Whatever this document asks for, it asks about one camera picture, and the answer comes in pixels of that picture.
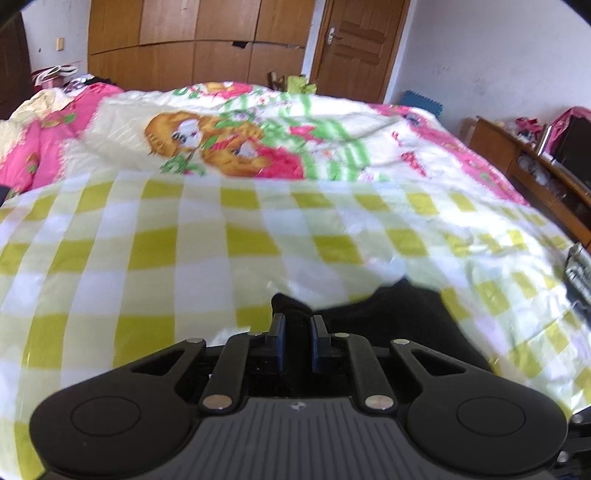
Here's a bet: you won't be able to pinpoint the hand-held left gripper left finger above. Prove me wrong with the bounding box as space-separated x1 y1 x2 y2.
131 314 287 412

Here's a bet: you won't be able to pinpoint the pink bag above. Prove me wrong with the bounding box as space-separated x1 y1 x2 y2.
547 106 591 155

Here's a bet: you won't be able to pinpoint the cartoon printed quilt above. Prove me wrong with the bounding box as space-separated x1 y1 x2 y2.
0 82 532 208

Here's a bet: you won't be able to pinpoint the dark grey knit garment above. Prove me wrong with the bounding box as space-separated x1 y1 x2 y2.
571 287 591 320

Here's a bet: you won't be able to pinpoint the brown wooden door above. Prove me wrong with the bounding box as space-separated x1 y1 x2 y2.
309 0 411 104

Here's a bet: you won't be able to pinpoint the wooden side cabinet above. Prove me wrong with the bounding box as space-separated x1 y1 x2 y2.
462 115 591 250

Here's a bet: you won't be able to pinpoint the green white checked sheet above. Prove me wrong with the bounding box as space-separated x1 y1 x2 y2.
0 175 591 480

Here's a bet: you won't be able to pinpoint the brown wooden wardrobe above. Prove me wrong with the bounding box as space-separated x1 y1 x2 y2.
88 0 317 90

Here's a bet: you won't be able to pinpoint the black pants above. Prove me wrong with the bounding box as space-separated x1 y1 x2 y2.
271 277 492 398

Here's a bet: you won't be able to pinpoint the pale green folded garment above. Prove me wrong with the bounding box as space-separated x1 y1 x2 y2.
564 242 591 291

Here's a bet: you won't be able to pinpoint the blue foam mat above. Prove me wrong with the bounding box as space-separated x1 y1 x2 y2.
401 90 444 116

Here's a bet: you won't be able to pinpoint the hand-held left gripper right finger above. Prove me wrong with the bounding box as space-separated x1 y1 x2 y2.
311 316 467 412

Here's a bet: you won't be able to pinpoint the black monitor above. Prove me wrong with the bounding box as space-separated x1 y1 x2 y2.
551 115 591 172

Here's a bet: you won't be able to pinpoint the pile of bags and clothes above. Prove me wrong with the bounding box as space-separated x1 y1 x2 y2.
31 65 100 89

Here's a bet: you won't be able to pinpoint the dark wooden headboard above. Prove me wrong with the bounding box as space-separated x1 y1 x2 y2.
0 18 32 118

